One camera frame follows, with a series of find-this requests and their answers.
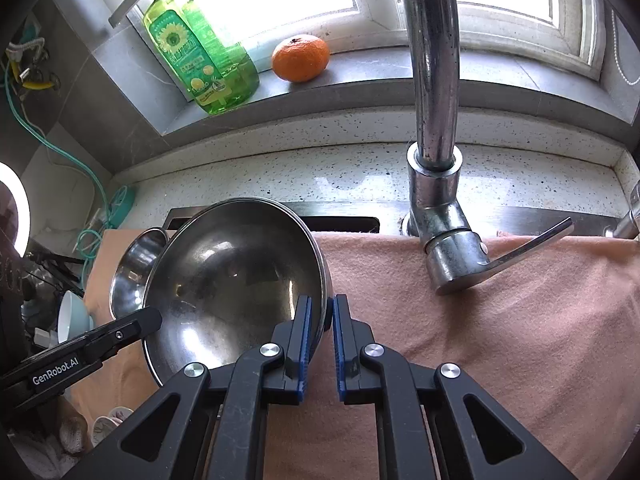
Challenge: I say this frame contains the light blue ceramic bowl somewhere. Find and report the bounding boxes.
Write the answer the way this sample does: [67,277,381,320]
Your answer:
[58,290,94,344]

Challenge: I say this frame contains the red steel bowl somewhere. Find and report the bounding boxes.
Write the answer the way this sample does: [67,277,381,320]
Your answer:
[110,228,168,320]

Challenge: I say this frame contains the large stainless steel bowl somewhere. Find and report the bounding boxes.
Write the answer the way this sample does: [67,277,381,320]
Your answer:
[143,197,333,386]

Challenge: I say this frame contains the white plate pink roses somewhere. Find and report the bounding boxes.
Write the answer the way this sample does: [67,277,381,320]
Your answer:
[91,406,134,446]

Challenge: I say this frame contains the chrome kitchen faucet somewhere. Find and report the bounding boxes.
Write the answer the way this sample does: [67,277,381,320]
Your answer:
[404,0,574,295]

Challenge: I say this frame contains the gloved hand on left gripper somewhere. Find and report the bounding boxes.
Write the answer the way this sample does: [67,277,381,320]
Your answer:
[9,412,92,479]

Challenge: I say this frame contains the orange-pink towel mat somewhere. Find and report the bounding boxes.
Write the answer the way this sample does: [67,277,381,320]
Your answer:
[67,233,639,479]

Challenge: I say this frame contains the teal power strip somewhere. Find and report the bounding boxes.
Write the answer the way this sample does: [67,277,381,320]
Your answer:
[105,185,136,229]

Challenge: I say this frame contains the green dish soap bottle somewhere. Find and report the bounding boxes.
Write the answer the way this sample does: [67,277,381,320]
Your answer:
[143,0,259,115]

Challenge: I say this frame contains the orange tangerine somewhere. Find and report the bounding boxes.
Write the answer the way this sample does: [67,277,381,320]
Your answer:
[271,34,330,84]

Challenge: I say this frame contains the teal cable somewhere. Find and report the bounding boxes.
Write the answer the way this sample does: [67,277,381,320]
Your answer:
[3,58,109,281]

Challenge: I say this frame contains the ring light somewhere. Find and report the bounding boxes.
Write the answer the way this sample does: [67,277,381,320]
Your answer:
[0,162,30,257]

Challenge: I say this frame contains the yellow gas hose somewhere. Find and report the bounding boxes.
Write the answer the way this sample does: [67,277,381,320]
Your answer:
[8,56,54,92]

